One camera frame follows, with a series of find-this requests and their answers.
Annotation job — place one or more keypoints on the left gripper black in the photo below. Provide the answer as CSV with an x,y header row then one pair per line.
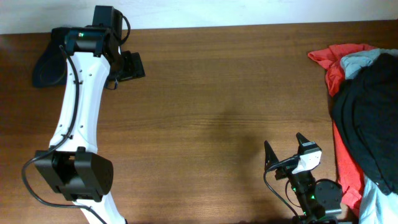
x,y
134,68

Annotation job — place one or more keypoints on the white garment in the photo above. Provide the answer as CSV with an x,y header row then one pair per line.
x,y
375,207

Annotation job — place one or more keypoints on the black garment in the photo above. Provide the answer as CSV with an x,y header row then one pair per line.
x,y
365,114

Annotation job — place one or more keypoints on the red garment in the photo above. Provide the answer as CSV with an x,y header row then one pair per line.
x,y
350,175

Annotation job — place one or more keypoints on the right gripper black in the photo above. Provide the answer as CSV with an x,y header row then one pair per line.
x,y
271,159

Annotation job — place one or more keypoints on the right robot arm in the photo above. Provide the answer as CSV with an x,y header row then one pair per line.
x,y
319,200

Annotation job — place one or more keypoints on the grey garment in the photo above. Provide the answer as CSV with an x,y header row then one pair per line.
x,y
353,63

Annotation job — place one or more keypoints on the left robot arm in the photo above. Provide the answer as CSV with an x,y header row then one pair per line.
x,y
71,165

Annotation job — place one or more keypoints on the navy blue shorts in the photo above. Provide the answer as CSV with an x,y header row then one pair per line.
x,y
50,69

